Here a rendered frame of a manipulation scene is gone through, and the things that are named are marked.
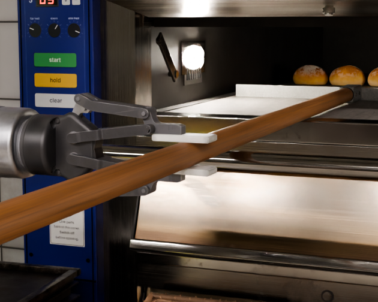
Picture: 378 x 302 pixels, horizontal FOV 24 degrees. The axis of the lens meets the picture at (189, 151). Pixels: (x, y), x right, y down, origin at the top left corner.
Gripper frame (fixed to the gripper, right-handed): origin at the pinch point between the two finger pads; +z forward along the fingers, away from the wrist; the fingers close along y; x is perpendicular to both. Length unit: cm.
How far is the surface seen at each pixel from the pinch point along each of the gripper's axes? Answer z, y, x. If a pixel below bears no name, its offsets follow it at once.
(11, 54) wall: -58, -9, -53
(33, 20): -51, -15, -50
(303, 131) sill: 0, 3, -54
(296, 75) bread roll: -25, -1, -145
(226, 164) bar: -0.7, 3.8, -16.6
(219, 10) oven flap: -14, -17, -51
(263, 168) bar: 4.4, 3.9, -16.7
